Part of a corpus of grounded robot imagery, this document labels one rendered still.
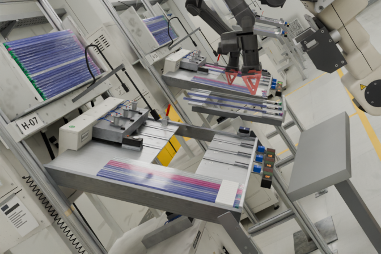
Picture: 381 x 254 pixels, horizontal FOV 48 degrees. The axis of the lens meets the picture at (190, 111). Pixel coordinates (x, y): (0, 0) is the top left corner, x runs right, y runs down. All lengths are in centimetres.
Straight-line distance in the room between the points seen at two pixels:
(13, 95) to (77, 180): 40
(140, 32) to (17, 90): 145
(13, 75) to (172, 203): 73
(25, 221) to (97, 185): 35
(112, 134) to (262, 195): 150
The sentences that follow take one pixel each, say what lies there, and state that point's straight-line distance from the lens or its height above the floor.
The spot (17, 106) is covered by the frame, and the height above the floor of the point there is 143.
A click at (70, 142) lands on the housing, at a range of 174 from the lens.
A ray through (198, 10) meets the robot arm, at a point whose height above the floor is 137.
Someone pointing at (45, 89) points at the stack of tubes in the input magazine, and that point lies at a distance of 172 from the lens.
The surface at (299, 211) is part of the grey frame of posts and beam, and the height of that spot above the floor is 29.
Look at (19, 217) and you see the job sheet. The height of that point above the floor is 108.
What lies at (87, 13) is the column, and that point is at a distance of 511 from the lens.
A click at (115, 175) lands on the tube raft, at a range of 154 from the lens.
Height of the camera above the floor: 124
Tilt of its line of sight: 7 degrees down
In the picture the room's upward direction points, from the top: 34 degrees counter-clockwise
